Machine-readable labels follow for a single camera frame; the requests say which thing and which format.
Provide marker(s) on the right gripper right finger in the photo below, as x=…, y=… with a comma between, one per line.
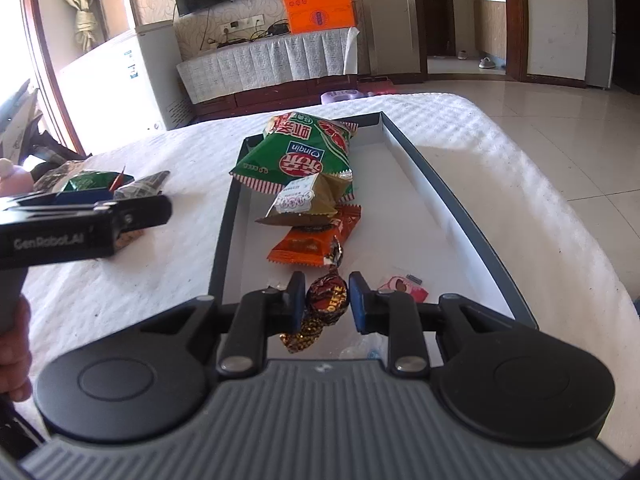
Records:
x=394, y=315

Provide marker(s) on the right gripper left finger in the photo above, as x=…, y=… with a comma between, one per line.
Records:
x=260, y=315

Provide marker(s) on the brown gold candy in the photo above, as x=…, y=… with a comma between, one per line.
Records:
x=327, y=299

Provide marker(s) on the orange snack packet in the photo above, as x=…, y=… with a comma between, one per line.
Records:
x=317, y=246

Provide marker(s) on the gold brown snack packet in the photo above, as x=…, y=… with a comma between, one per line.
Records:
x=307, y=201

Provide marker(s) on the green yellow chip bag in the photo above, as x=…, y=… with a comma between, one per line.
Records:
x=296, y=145

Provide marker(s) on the clear small candy packet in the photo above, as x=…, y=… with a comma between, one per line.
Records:
x=367, y=347

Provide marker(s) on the person's left hand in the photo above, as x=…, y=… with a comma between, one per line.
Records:
x=15, y=356

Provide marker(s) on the pink small snack packet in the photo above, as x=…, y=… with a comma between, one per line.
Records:
x=407, y=283

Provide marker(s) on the pink plush toy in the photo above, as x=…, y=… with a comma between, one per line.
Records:
x=14, y=180

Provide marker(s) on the green snack bag far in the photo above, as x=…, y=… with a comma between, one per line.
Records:
x=93, y=180

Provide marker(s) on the clear pack of biscuits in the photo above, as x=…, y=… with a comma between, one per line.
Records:
x=127, y=238

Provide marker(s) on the red-orange narrow snack packet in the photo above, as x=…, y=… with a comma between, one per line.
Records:
x=117, y=181

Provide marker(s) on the newspaper print snack packet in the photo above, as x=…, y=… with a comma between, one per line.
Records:
x=144, y=187

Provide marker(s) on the white chest freezer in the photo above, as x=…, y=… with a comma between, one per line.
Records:
x=127, y=88

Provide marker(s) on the white tablecloth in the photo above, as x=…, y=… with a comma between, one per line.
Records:
x=562, y=272

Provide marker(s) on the purple floor object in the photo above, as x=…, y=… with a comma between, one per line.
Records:
x=341, y=96

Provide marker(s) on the tv cabinet with lace cloth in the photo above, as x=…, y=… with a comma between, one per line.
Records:
x=271, y=74

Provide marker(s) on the kitchen counter cabinet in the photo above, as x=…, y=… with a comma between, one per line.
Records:
x=490, y=30

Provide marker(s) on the orange gift box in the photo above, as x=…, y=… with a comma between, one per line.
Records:
x=315, y=15

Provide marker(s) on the grey refrigerator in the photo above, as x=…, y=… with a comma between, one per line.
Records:
x=601, y=43

